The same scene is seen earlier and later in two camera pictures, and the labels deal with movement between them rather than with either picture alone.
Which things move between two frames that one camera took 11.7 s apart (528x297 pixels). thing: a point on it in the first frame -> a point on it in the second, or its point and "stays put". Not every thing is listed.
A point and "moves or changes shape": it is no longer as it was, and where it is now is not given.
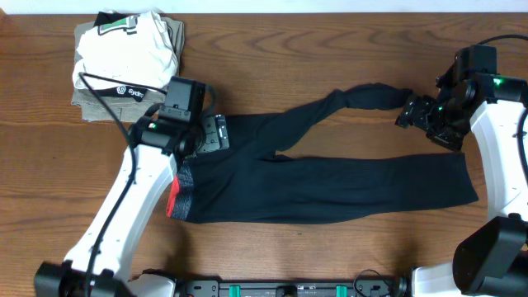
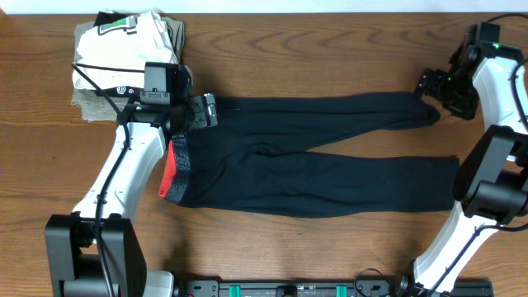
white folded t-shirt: [138, 49] stays put
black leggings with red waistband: [255, 181] moves or changes shape
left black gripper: [213, 134] -> [208, 110]
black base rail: [291, 288] stays put
